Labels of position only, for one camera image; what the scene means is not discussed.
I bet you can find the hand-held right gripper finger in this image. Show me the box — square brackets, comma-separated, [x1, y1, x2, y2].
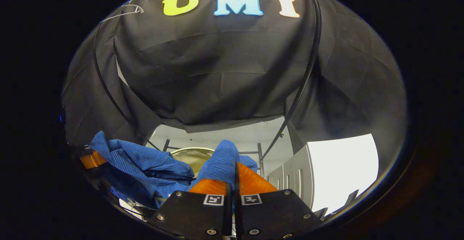
[234, 161, 323, 240]
[147, 178, 232, 240]

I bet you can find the blue corduroy shirt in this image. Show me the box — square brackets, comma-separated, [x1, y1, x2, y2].
[89, 131, 258, 210]

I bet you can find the beige laundry hamper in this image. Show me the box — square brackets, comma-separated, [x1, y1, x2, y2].
[170, 146, 216, 177]

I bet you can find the black metal clothes rack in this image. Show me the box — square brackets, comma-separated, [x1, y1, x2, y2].
[92, 0, 322, 177]

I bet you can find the white cabinet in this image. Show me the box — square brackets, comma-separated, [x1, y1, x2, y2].
[266, 133, 379, 215]

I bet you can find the white wire hanger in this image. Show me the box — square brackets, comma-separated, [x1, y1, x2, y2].
[100, 4, 145, 24]

